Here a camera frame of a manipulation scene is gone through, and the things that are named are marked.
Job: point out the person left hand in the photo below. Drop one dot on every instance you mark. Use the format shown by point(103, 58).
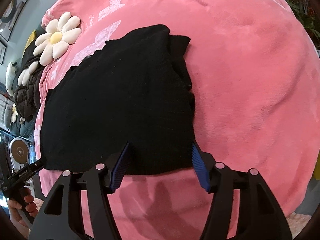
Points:
point(15, 216)

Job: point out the black shirt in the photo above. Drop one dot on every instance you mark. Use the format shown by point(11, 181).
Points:
point(134, 93)

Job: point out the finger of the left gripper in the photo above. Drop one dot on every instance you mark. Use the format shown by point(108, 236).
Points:
point(35, 167)

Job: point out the framed wall picture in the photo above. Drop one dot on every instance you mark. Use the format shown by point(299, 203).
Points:
point(10, 16)

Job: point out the pink fleece blanket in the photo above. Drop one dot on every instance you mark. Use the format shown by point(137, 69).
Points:
point(255, 77)

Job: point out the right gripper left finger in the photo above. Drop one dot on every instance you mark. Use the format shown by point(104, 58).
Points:
point(77, 206)

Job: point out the cream fluffy rug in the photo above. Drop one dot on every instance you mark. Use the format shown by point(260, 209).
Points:
point(297, 222)

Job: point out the yellow pillow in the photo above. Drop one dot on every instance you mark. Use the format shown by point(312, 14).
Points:
point(30, 39)

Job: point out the white plush toy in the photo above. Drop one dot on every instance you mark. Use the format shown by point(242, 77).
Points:
point(11, 78)

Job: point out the white daisy flower pillow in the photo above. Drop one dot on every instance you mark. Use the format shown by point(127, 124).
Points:
point(60, 34)

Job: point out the dark brown quilted jacket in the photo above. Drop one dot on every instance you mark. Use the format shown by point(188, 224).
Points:
point(27, 98)

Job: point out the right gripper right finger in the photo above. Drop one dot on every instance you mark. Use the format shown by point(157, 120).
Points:
point(259, 214)

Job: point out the round white fan heater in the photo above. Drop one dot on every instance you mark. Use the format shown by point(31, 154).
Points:
point(19, 153)

